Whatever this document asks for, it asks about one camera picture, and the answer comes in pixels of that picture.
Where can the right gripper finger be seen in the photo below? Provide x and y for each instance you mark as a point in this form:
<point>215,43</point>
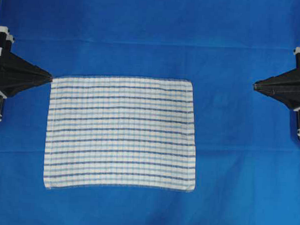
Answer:
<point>291,77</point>
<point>290,99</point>

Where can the blue striped white towel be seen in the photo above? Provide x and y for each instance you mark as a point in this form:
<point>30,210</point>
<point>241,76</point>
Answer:
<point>120,131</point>

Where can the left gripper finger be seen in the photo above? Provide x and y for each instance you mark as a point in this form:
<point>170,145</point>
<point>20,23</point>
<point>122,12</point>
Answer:
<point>12,63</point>
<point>10,87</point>

